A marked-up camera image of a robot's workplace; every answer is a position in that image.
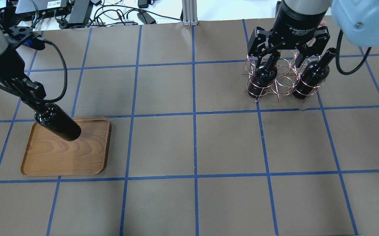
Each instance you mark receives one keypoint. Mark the black power adapter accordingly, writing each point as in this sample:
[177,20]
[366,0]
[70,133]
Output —
[146,18]

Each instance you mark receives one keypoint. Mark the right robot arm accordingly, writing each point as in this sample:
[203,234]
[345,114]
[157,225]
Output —
[358,21]

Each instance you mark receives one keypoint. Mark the copper wire wine basket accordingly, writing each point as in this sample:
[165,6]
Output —
[287,77]

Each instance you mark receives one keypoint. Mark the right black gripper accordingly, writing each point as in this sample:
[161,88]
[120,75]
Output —
[299,20]

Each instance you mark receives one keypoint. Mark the dark wine bottle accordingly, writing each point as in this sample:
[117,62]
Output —
[263,77]
[55,119]
[314,74]

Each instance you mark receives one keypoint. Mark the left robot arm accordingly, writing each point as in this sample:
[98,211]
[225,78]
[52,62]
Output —
[14,37]

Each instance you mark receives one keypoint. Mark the aluminium frame post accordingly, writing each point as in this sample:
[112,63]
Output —
[189,12]

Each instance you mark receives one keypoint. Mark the wooden tray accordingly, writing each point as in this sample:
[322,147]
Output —
[47,154]

